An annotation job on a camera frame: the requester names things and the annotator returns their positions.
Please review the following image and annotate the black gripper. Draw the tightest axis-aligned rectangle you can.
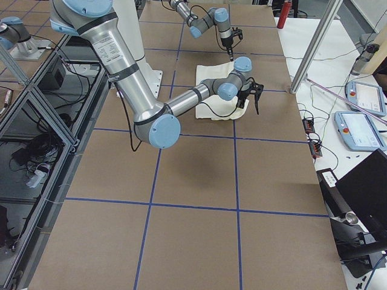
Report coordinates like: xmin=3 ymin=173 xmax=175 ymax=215
xmin=220 ymin=27 xmax=243 ymax=62
xmin=236 ymin=79 xmax=264 ymax=115

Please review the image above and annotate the cream long-sleeve cat shirt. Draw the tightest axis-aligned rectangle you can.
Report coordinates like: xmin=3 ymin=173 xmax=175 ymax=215
xmin=195 ymin=62 xmax=249 ymax=120

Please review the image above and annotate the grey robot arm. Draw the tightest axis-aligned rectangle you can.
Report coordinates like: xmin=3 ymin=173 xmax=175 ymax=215
xmin=168 ymin=1 xmax=244 ymax=62
xmin=50 ymin=1 xmax=264 ymax=149

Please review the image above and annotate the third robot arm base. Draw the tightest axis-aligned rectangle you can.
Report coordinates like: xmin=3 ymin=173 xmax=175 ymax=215
xmin=1 ymin=16 xmax=52 ymax=60

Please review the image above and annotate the red fire extinguisher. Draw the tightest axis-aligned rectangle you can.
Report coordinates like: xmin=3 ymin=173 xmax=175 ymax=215
xmin=277 ymin=0 xmax=292 ymax=29

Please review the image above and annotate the lower teach pendant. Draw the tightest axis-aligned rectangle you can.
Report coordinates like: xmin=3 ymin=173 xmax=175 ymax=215
xmin=334 ymin=111 xmax=386 ymax=152

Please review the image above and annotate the teach pendant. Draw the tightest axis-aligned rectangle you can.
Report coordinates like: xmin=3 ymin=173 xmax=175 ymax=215
xmin=334 ymin=111 xmax=386 ymax=152
xmin=345 ymin=81 xmax=386 ymax=117

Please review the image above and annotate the grey water bottle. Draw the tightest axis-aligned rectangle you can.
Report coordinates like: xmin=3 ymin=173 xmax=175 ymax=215
xmin=350 ymin=43 xmax=380 ymax=76

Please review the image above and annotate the upper teach pendant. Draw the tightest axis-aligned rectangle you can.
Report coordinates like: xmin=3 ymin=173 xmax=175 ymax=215
xmin=345 ymin=81 xmax=386 ymax=117

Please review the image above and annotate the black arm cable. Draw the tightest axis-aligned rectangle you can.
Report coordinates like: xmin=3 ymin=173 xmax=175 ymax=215
xmin=117 ymin=75 xmax=255 ymax=152
xmin=160 ymin=0 xmax=242 ymax=52

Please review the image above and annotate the aluminium frame post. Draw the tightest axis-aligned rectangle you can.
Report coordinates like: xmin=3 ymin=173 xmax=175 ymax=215
xmin=290 ymin=0 xmax=343 ymax=94

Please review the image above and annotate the aluminium frame rack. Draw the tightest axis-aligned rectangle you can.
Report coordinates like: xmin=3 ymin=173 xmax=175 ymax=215
xmin=1 ymin=36 xmax=108 ymax=289

